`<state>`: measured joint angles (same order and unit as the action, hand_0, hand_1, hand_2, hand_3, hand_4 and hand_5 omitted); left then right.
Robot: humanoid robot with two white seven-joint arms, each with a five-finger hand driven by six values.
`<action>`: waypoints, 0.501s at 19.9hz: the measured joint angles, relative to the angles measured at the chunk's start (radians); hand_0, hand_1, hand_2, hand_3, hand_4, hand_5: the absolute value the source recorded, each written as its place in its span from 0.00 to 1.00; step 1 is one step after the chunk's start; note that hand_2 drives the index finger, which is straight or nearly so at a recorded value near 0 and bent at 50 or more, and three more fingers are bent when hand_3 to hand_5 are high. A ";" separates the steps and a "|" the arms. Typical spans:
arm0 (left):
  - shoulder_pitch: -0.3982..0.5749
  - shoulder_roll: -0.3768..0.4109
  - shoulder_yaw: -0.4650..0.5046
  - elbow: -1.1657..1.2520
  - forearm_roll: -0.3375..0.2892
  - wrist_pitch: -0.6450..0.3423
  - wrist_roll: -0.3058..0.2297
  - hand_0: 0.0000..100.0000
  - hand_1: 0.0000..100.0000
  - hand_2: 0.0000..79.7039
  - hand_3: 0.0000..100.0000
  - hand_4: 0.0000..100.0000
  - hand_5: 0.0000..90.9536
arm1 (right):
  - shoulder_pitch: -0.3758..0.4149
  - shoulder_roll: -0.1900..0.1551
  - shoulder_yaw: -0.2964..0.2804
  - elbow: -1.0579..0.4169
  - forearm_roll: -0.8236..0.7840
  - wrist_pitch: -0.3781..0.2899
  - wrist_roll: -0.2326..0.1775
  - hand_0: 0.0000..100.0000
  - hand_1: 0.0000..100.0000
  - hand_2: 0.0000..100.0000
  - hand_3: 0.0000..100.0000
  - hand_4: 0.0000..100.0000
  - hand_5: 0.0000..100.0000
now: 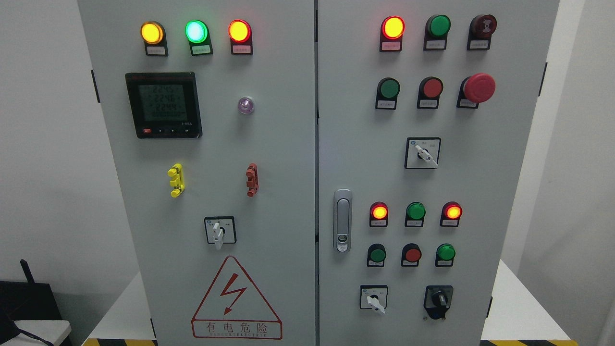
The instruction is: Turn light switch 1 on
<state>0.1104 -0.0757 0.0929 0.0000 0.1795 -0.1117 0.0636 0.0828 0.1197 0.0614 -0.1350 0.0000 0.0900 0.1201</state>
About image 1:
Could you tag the white rotary switch door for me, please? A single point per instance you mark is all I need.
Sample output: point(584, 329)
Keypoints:
point(220, 230)

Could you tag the green lit indicator light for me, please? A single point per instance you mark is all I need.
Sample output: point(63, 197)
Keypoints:
point(197, 34)

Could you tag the yellow indicator light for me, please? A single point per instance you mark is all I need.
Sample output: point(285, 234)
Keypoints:
point(154, 37)

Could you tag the red terminal connector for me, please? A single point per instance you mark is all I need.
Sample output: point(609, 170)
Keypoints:
point(252, 181)

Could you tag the red lit indicator lower left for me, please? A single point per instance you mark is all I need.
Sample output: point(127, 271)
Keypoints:
point(378, 214)

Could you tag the small clear bulb lamp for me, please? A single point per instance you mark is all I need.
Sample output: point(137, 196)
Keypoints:
point(246, 105)

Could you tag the green push button lower left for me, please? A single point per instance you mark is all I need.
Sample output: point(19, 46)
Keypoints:
point(376, 255)

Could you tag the green push button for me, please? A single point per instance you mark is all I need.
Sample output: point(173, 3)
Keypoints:
point(445, 255)
point(386, 94)
point(376, 255)

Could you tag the green indicator lower middle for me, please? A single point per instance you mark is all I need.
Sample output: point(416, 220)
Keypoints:
point(415, 214)

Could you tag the green push button upper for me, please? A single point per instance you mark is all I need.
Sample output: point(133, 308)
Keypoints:
point(386, 94)

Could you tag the grey left cabinet door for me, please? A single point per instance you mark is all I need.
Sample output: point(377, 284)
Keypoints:
point(275, 229)

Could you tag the grey cabinet door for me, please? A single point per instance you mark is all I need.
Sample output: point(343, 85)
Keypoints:
point(275, 229)
point(363, 149)

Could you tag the yellow terminal connector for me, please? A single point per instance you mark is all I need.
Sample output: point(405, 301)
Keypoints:
point(177, 180)

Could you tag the red push button lower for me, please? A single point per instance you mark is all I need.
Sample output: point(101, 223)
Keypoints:
point(411, 255)

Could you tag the red push button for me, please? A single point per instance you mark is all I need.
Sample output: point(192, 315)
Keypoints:
point(411, 255)
point(429, 92)

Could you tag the grey right cabinet door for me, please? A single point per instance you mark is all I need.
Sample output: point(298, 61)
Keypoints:
point(363, 149)

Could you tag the red lit indicator lower right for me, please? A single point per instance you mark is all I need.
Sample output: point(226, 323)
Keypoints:
point(451, 214)

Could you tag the red push button upper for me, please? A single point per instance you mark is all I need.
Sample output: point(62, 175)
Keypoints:
point(429, 92)

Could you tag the red electrical warning triangle sticker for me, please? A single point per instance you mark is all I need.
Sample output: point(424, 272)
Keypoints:
point(233, 307)

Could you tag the red lit indicator light left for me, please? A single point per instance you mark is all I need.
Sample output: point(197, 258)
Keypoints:
point(240, 37)

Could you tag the black digital power meter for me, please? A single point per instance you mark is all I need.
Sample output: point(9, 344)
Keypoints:
point(164, 105)

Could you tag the green push button lower right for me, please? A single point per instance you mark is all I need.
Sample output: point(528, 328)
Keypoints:
point(445, 255)

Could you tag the red lit indicator top right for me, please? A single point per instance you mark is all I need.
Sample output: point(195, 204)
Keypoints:
point(391, 34)

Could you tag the red emergency stop mushroom button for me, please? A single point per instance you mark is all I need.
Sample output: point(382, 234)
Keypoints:
point(475, 89)

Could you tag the green indicator top right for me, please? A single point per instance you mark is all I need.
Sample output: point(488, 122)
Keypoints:
point(436, 31)

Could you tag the dark red buzzer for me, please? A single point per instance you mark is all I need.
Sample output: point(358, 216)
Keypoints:
point(480, 32)

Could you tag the white box lower left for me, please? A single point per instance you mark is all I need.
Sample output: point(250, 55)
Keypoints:
point(55, 331)

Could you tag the black device with antenna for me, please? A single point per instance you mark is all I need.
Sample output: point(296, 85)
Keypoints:
point(27, 300)

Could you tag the silver door lock handle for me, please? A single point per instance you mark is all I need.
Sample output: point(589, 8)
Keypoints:
point(342, 220)

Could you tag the white rotary switch upper right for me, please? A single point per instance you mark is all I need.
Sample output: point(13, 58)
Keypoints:
point(422, 152)

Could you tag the white rotary switch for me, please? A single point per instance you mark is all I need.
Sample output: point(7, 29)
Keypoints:
point(374, 297)
point(422, 152)

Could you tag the white rotary switch bottom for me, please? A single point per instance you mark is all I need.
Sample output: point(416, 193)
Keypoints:
point(374, 297)

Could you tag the black rotary knob switch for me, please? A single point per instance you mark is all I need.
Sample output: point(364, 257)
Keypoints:
point(437, 300)

